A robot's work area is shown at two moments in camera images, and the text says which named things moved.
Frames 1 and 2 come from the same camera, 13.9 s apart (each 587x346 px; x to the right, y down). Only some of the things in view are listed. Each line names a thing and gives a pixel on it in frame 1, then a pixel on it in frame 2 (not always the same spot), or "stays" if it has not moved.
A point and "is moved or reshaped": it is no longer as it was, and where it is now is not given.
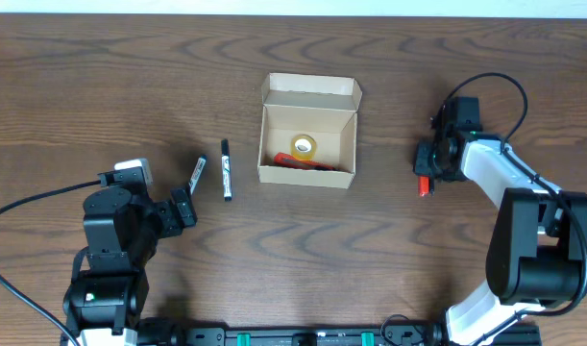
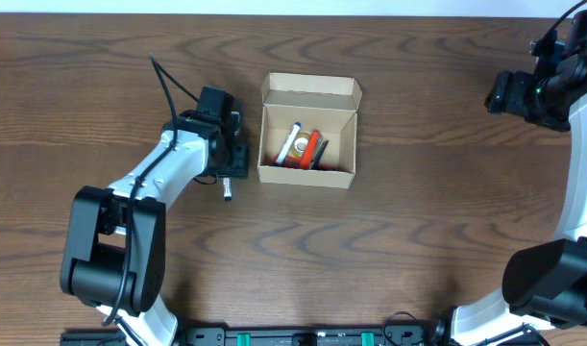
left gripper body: x=166 y=212 → x=234 y=162
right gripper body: x=425 y=162 → x=542 y=101
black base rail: x=526 y=334 stays
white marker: x=197 y=173 is moved or reshaped
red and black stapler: x=426 y=186 → x=314 y=150
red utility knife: x=286 y=160 stays
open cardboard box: x=324 y=108 stays
